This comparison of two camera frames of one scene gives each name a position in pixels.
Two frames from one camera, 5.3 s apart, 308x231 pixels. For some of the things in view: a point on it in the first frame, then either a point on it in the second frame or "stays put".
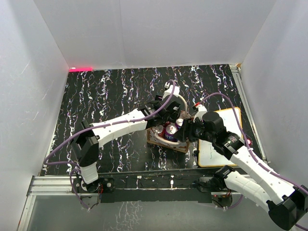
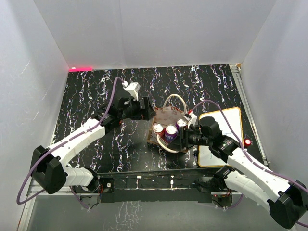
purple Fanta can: [179, 122] stays put
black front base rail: [167, 186] stays put
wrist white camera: [168, 92] → [133, 88]
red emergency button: [249, 141] stays put
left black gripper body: [171, 118] → [133, 111]
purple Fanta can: [170, 130] stays put
